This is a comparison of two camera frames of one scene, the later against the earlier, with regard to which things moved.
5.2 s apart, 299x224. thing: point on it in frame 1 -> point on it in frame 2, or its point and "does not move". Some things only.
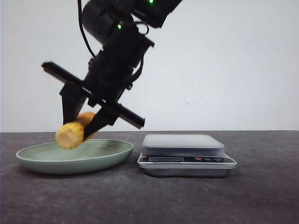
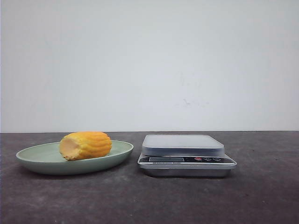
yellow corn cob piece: (70, 135) -> (84, 144)
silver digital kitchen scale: (184, 155) does not move
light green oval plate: (91, 157) does not move
